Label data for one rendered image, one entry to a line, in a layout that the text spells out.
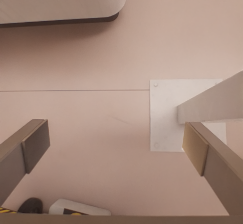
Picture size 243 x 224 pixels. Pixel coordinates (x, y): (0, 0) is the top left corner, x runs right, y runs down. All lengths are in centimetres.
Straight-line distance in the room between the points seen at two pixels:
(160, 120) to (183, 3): 66
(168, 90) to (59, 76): 59
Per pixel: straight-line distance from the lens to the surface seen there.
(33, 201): 100
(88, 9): 92
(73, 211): 89
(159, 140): 90
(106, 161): 94
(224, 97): 45
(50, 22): 116
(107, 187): 97
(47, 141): 17
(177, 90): 93
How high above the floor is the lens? 91
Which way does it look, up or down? 80 degrees down
